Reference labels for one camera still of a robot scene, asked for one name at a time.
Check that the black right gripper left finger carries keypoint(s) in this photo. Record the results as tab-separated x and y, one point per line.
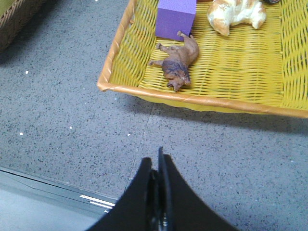
137	209

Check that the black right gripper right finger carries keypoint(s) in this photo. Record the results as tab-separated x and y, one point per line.
181	209

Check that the brown toy lion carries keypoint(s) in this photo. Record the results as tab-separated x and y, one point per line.
175	66

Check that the yellow woven basket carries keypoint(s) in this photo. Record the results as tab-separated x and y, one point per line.
257	71

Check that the purple foam block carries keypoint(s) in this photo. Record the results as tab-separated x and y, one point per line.
174	16

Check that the toy croissant bread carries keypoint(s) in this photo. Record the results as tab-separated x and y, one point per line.
222	14

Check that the brown wicker basket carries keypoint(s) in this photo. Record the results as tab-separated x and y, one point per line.
14	14

